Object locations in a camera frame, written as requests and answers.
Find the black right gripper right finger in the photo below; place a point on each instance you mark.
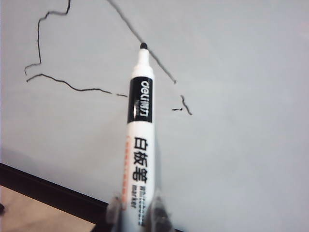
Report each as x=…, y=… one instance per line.
x=160, y=212

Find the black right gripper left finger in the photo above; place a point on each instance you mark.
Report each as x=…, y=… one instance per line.
x=115, y=212

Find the white whiteboard marker black label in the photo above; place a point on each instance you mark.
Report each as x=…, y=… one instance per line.
x=141, y=145

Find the white glossy whiteboard black frame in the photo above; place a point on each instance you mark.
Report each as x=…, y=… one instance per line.
x=229, y=145

